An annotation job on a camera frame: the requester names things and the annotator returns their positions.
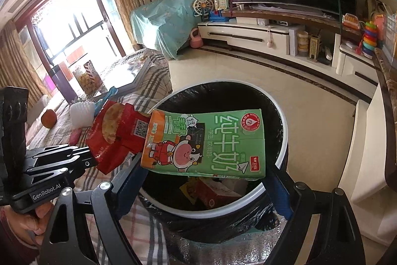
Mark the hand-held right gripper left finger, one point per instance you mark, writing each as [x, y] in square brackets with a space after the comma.
[130, 178]

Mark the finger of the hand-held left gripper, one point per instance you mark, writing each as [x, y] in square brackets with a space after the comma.
[59, 154]
[62, 173]

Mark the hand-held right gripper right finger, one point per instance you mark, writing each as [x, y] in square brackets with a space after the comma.
[280, 196]

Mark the small pink wrapper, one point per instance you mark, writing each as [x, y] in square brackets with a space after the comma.
[75, 137]

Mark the white foam fruit net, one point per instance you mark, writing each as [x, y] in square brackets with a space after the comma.
[82, 114]

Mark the red snack packet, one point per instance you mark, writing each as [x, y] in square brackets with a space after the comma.
[114, 131]

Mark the yellow snack packet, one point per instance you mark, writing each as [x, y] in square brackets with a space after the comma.
[187, 190]

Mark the red paper box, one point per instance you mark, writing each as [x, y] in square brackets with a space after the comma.
[214, 193]

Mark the green milk carton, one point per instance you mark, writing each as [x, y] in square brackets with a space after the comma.
[201, 144]

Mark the white trash bin black bag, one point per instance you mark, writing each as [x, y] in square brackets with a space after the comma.
[217, 97]

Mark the person's left hand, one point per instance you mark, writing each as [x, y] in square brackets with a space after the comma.
[24, 227]

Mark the red apple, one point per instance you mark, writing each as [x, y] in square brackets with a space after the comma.
[49, 119]

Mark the purple thermos bottle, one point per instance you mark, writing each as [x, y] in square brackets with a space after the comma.
[66, 85]

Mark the plaid tablecloth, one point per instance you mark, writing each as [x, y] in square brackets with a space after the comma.
[161, 66]

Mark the wooden sliding glass door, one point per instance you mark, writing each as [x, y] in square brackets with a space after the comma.
[102, 13]

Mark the pink kettlebell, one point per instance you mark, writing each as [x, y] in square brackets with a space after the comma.
[196, 40]

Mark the yellow stacked jars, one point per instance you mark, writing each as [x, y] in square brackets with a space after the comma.
[302, 43]

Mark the cream hanging ornament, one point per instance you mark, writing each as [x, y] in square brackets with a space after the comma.
[270, 40]

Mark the teal covered furniture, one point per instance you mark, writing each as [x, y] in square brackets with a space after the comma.
[161, 22]

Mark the white television cabinet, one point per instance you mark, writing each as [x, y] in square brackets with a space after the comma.
[235, 32]

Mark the blue toy tray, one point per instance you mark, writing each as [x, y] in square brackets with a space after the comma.
[218, 16]

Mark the toy ferris wheel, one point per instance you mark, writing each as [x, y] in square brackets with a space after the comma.
[202, 7]

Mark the red yellow toy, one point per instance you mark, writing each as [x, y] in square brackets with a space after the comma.
[351, 22]

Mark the yellow green toy phone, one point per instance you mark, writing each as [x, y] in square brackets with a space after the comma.
[220, 2]

